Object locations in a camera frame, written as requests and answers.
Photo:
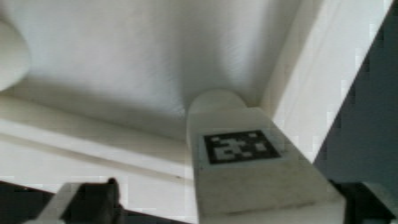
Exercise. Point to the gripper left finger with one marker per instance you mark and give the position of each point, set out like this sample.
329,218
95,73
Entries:
84,205

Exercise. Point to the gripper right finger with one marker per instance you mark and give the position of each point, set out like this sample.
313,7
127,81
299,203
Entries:
372,204

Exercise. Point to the white table leg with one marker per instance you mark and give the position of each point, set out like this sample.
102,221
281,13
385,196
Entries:
260,186

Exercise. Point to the white square tabletop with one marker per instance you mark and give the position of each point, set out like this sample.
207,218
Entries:
107,63

